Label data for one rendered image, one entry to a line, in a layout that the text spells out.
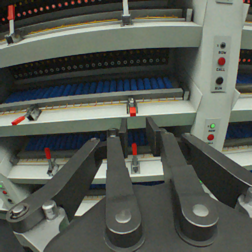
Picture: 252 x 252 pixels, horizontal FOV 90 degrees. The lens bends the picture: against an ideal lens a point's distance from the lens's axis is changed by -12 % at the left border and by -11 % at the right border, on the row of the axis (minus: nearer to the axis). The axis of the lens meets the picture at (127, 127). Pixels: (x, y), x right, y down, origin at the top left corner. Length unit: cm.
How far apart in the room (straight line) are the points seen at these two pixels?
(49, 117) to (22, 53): 16
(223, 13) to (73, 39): 32
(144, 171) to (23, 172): 41
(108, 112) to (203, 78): 24
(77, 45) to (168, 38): 19
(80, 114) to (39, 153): 25
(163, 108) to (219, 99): 14
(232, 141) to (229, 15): 38
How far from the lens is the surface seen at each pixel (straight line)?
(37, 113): 44
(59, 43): 36
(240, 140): 60
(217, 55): 38
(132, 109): 30
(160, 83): 43
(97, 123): 37
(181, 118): 38
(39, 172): 55
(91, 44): 35
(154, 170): 46
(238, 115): 46
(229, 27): 40
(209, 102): 39
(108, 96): 38
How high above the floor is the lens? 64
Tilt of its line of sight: 24 degrees down
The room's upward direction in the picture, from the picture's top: 4 degrees counter-clockwise
